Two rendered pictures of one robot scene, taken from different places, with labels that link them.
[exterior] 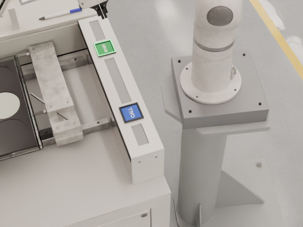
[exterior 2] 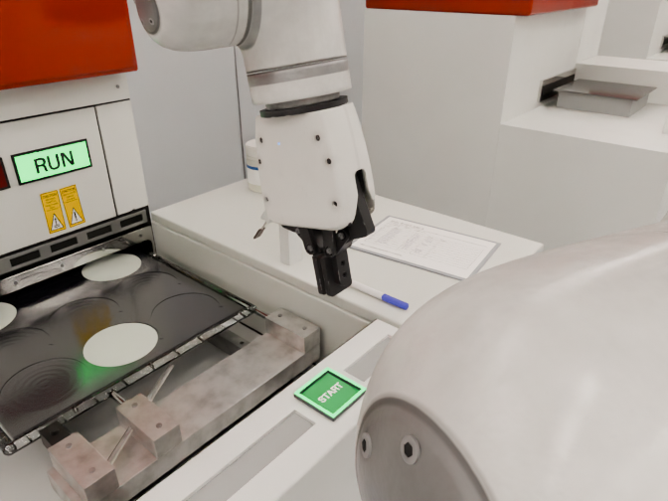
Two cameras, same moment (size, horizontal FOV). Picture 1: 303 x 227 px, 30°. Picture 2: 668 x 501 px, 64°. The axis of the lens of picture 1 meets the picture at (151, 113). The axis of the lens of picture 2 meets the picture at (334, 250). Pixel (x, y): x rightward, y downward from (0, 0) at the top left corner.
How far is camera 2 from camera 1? 131 cm
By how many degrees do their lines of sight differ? 50
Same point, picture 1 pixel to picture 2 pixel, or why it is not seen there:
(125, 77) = (257, 484)
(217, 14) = (392, 477)
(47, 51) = (290, 333)
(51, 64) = (273, 360)
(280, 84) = not seen: outside the picture
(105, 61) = (291, 417)
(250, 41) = not seen: outside the picture
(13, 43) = (267, 284)
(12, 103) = (129, 352)
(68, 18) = (367, 303)
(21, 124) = (74, 389)
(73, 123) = (89, 468)
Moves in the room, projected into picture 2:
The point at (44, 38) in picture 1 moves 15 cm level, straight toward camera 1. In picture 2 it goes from (313, 313) to (231, 361)
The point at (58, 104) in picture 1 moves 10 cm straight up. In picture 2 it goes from (146, 414) to (131, 344)
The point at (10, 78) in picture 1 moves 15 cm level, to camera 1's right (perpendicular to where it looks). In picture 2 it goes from (195, 323) to (233, 382)
